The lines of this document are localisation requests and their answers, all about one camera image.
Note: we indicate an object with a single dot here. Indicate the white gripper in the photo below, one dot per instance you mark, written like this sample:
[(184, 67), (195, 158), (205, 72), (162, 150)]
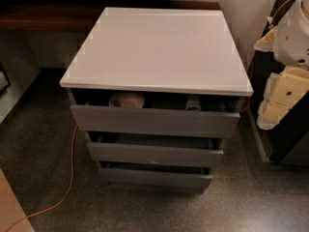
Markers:
[(292, 43)]

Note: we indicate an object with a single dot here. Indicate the clear blue plastic bottle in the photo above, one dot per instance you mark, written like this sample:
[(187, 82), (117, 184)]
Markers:
[(193, 103)]

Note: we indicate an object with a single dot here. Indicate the grey top drawer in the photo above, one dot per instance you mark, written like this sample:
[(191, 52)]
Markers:
[(155, 121)]

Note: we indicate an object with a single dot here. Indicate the grey drawer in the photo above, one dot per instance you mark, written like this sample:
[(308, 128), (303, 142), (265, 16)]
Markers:
[(155, 175), (155, 150), (155, 121)]

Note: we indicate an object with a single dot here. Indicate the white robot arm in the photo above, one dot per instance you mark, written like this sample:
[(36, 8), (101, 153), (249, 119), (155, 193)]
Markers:
[(289, 43)]

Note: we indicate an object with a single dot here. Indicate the grey cabinet with white top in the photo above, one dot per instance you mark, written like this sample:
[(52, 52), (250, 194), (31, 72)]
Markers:
[(165, 55)]

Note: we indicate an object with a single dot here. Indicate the grey middle drawer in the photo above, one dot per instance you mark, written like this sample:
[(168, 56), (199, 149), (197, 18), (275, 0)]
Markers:
[(155, 150)]

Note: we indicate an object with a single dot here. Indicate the grey bottom drawer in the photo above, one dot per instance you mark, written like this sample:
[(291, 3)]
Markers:
[(155, 175)]

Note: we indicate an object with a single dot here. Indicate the white paper bowl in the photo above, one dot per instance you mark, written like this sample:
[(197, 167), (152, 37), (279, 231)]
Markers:
[(127, 100)]

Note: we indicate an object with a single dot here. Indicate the dark wooden shelf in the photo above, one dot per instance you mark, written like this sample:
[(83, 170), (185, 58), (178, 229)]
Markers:
[(76, 15)]

